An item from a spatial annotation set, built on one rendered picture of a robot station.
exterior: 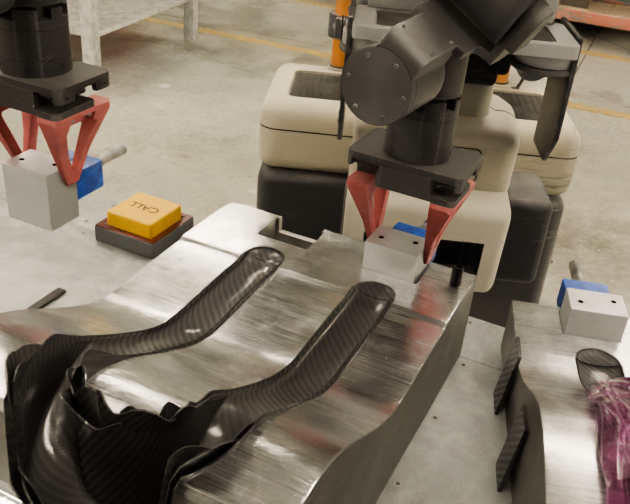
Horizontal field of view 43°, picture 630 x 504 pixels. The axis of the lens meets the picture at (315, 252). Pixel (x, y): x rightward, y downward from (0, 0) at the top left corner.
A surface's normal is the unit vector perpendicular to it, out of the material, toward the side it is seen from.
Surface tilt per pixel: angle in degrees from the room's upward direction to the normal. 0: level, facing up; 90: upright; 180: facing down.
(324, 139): 90
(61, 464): 27
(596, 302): 0
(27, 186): 91
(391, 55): 90
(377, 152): 1
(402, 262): 91
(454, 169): 1
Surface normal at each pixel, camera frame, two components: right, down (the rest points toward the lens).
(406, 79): -0.52, 0.39
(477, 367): 0.07, -0.86
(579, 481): 0.04, -0.71
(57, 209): 0.89, 0.29
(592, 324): -0.16, 0.48
